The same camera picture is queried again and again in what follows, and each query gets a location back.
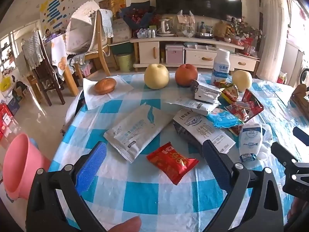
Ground white grey wipes pouch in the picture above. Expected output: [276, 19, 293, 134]
[104, 103, 173, 163]

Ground red snack packet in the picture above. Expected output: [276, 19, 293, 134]
[147, 142, 199, 185]

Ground white milk carton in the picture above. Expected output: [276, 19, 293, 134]
[173, 108, 236, 154]

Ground blue cartoon snack bag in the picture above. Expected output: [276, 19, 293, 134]
[206, 108, 242, 129]

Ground white foil pouch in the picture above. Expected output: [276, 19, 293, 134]
[166, 97, 220, 116]

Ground person's left hand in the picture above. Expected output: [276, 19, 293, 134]
[108, 216, 141, 232]

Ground red crumpled snack bag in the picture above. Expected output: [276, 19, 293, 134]
[225, 89, 264, 136]

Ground white paper napkin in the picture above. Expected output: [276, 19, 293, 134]
[83, 75, 134, 110]

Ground blue white checkered tablecloth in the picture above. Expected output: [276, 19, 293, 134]
[50, 73, 308, 231]

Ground yellow red snack bag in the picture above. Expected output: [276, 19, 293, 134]
[217, 81, 239, 104]

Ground brown muffin cake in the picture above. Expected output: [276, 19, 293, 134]
[94, 78, 117, 95]

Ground yellow pear right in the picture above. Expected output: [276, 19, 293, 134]
[232, 70, 253, 92]

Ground yellow pear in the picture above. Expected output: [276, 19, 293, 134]
[144, 64, 169, 90]
[232, 70, 253, 92]

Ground dark wooden dining chair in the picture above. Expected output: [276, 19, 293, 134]
[22, 30, 65, 106]

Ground upright white yogurt bottle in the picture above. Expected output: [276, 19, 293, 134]
[211, 49, 230, 86]

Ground red gift boxes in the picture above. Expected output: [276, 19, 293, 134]
[0, 103, 13, 140]

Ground red apple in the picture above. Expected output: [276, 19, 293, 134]
[175, 64, 198, 87]

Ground yellow pear left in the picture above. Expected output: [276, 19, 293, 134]
[144, 64, 169, 90]

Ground green waste bin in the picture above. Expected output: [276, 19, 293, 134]
[116, 53, 134, 72]

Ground pink storage box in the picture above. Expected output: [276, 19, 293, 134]
[165, 44, 184, 64]

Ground cream tv cabinet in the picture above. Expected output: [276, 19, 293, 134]
[130, 37, 259, 72]

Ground wooden chair with cloths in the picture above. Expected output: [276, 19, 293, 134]
[65, 0, 114, 76]

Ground clear plastic bag on cabinet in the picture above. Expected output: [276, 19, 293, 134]
[175, 10, 196, 38]

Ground white electric kettle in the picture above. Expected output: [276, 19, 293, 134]
[157, 18, 174, 36]

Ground dark flower bouquet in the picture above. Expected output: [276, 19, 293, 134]
[119, 1, 156, 30]

